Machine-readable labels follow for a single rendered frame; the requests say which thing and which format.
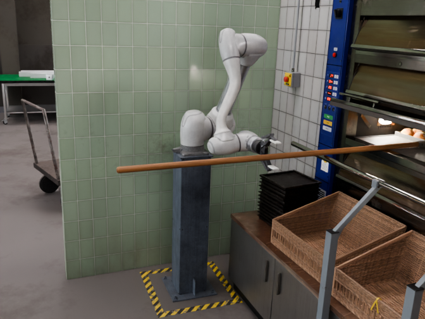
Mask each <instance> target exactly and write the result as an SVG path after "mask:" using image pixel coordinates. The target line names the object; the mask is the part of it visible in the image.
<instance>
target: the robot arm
mask: <svg viewBox="0 0 425 319"><path fill-rule="evenodd" d="M267 48H268V43H267V42H266V40H265V39H264V38H262V37H261V36H260V35H257V34H236V33H235V31H234V30H233V29H232V28H226V29H223V30H222V31H221V32H220V34H219V51H220V55H221V58H222V60H223V64H224V66H225V68H226V71H227V73H228V80H227V82H226V85H225V88H224V90H223V93H222V95H221V97H220V100H219V103H218V105H217V106H215V107H214V108H213V109H212V110H211V111H210V112H209V113H208V115H207V116H205V114H203V112H201V111H199V110H195V109H194V110H189V111H187V112H186V113H185V114H184V116H183V118H182V122H181V126H180V146H179V147H176V148H173V152H174V153H180V154H181V155H182V156H184V157H186V156H200V155H209V152H210V153H212V154H214V155H227V154H233V153H237V152H241V151H252V152H253V153H257V154H268V146H269V145H270V143H271V142H273V143H275V144H281V142H279V141H277V139H276V138H274V136H273V135H274V133H273V134H268V135H265V136H261V138H260V137H258V136H257V135H256V134H255V133H253V132H251V131H248V130H243V131H241V132H239V133H238V134H233V133H232V132H233V131H234V129H235V119H234V118H233V113H232V112H231V111H232V109H233V107H234V104H235V101H236V100H237V97H238V95H239V92H240V89H241V88H242V85H243V83H244V80H245V78H246V76H247V73H248V71H249V68H250V67H251V66H252V65H253V64H254V63H255V62H256V61H257V60H258V59H259V58H260V57H261V56H263V55H264V54H265V53H266V51H267ZM208 139H209V141H208V143H207V148H208V150H209V152H207V151H206V150H205V149H204V141H206V140H208ZM266 139H268V140H267V141H265V140H266ZM261 162H262V164H263V166H264V167H265V169H266V171H267V172H269V171H271V170H279V168H277V167H275V166H274V165H271V162H270V160H265V161H261Z"/></svg>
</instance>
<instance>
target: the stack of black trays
mask: <svg viewBox="0 0 425 319"><path fill-rule="evenodd" d="M259 176H260V177H261V178H260V179H262V181H259V182H260V183H261V185H259V186H260V187H261V188H260V189H261V190H262V191H258V192H260V194H258V196H260V198H258V199H260V201H258V203H259V204H258V206H259V208H258V209H259V210H260V211H258V213H259V214H258V216H259V218H260V219H261V220H263V221H264V222H266V223H267V224H269V225H270V226H272V221H273V218H276V217H278V216H281V215H284V214H285V213H288V212H290V211H293V210H295V209H297V208H300V207H301V206H305V205H306V204H309V203H312V202H314V201H317V200H318V198H319V197H320V196H318V195H317V194H320V192H319V190H321V189H319V187H320V186H321V185H320V184H322V182H320V181H318V180H316V179H314V178H312V177H309V176H307V175H305V174H303V173H300V172H298V171H296V170H288V171H283V172H274V173H266V174H260V175H259Z"/></svg>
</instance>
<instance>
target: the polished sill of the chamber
mask: <svg viewBox="0 0 425 319"><path fill-rule="evenodd" d="M345 143H346V144H348V145H349V146H352V147H359V146H374V145H375V144H371V143H370V142H366V141H363V140H360V139H358V138H355V137H346V139H345ZM366 152H368V153H371V154H373V155H376V156H379V157H381V158H384V159H386V160H389V161H392V162H394V163H397V164H399V165H402V166H405V167H407V168H410V169H412V170H415V171H417V172H420V173H423V174H425V162H423V161H419V160H418V159H414V158H411V157H409V156H406V155H403V154H400V153H397V152H395V151H391V150H389V149H387V150H379V151H366Z"/></svg>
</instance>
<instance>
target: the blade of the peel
mask: <svg viewBox="0 0 425 319"><path fill-rule="evenodd" d="M395 135H396V136H398V137H401V138H404V139H408V140H410V141H414V142H415V141H425V140H423V139H420V138H417V137H413V136H410V135H407V134H403V133H401V131H395Z"/></svg>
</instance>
